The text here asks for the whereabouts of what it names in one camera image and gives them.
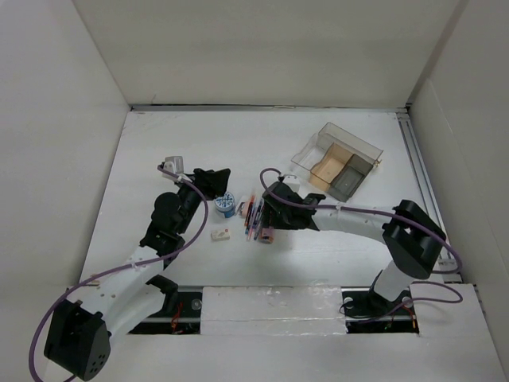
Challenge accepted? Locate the pink red gel pen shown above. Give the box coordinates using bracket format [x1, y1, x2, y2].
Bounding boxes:
[244, 193, 258, 241]

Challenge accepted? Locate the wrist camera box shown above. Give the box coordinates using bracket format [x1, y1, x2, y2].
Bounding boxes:
[278, 174, 301, 193]
[162, 156, 185, 174]

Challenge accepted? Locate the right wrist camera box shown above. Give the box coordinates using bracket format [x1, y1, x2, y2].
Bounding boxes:
[278, 174, 301, 193]

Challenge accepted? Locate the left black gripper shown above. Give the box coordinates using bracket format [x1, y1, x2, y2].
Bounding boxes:
[173, 168, 227, 235]

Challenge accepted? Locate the metal base rail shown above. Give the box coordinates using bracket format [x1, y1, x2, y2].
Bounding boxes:
[131, 285, 419, 336]

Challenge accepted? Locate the blue tape roll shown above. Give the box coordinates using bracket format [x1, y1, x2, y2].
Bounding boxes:
[214, 191, 236, 218]

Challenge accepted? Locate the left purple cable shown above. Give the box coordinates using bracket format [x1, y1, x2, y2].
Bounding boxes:
[28, 164, 210, 382]

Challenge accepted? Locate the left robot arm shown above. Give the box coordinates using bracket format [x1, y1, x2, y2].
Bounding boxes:
[43, 164, 231, 381]

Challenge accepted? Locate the white eraser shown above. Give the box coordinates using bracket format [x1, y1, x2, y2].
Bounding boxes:
[211, 228, 231, 242]

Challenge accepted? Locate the clear compartment desk organizer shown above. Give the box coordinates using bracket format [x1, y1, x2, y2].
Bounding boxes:
[290, 122, 383, 202]

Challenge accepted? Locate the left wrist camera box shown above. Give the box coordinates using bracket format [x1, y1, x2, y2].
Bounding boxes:
[162, 156, 185, 174]

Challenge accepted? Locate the blue gel pen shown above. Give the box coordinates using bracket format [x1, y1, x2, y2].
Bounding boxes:
[251, 198, 264, 236]

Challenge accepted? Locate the aluminium side rail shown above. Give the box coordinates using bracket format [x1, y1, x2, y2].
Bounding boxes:
[396, 109, 463, 283]

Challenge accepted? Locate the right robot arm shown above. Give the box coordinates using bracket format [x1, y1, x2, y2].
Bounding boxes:
[262, 179, 446, 319]

